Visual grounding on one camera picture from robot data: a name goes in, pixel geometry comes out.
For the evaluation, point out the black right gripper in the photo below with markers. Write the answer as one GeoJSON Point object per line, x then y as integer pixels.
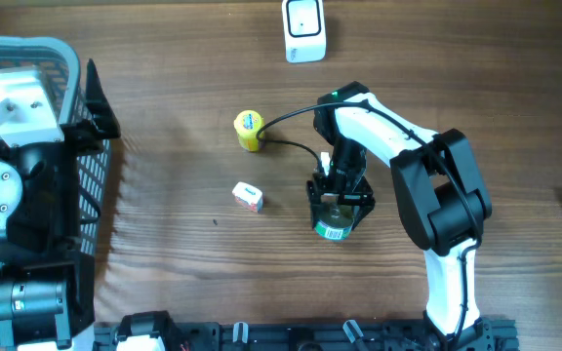
{"type": "Point", "coordinates": [363, 193]}

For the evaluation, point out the silver tin can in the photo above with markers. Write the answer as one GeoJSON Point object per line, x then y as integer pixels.
{"type": "Point", "coordinates": [334, 222]}

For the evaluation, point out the yellow lidded jar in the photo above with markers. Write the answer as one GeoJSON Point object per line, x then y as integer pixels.
{"type": "Point", "coordinates": [247, 125]}

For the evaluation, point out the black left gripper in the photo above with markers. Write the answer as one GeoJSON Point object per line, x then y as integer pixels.
{"type": "Point", "coordinates": [84, 134]}

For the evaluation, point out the white barcode scanner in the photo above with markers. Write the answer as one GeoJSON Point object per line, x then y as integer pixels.
{"type": "Point", "coordinates": [304, 30]}

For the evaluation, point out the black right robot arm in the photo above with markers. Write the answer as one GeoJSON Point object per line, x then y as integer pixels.
{"type": "Point", "coordinates": [441, 197]}

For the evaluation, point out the red tissue pack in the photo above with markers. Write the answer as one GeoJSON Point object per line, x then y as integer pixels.
{"type": "Point", "coordinates": [248, 196]}

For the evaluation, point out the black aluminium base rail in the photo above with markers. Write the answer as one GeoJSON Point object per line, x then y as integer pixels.
{"type": "Point", "coordinates": [158, 331]}

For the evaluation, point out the grey plastic laundry basket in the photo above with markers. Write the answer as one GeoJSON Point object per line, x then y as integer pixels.
{"type": "Point", "coordinates": [81, 146]}

